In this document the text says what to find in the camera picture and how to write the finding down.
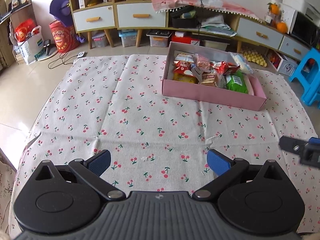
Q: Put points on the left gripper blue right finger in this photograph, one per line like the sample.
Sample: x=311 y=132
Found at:
x=228 y=172

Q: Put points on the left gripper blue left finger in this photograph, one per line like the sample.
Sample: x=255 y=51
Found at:
x=89 y=171

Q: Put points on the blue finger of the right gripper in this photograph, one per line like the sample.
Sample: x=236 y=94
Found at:
x=292 y=145

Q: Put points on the green snack package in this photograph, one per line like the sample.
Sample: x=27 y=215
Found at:
x=235 y=82

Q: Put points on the clear wafer biscuit packet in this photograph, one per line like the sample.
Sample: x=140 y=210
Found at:
x=210 y=79

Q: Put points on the large red popcorn snack bag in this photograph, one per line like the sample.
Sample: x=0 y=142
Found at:
x=226 y=68

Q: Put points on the white blue bread package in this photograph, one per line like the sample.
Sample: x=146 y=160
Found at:
x=243 y=63

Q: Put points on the pink wafer snack packet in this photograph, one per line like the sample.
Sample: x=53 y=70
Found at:
x=202 y=62

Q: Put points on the small red snack packet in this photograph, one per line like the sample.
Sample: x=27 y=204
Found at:
x=183 y=68

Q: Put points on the orange white biscuit packet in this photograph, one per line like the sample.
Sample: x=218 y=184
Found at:
x=186 y=57

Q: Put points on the silver truffle chocolate packet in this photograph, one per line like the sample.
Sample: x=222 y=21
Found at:
x=197 y=72

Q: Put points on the blue plastic stool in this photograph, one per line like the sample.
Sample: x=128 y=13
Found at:
x=307 y=74

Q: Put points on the cherry print white cloth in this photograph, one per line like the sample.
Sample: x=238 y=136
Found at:
x=160 y=143

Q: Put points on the yellow egg tray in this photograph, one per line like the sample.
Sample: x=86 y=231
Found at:
x=254 y=56

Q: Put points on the pink cardboard box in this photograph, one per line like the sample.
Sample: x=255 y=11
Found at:
x=204 y=93

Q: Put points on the yellow snack packet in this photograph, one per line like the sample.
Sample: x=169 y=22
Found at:
x=185 y=78

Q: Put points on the black microwave oven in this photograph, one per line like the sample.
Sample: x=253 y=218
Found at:
x=304 y=30

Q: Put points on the orange fruit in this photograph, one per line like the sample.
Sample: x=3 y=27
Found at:
x=282 y=27

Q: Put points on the red round drum container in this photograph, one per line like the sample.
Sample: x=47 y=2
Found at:
x=64 y=37

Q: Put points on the white shopping bag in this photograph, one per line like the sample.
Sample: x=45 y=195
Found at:
x=32 y=48

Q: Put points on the clear plastic storage bin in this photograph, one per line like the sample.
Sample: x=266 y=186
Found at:
x=128 y=37

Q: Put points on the red gift bag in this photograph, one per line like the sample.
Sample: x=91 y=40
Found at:
x=23 y=31

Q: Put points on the black bag on shelf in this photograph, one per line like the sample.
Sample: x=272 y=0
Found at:
x=184 y=17

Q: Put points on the wooden tv cabinet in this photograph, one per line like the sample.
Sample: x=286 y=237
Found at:
x=202 y=17

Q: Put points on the purple hat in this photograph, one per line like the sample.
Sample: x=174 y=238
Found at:
x=61 y=11

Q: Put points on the pink cloth cabinet cover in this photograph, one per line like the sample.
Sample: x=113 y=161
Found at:
x=214 y=5

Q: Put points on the wooden side shelf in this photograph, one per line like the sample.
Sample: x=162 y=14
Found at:
x=13 y=13

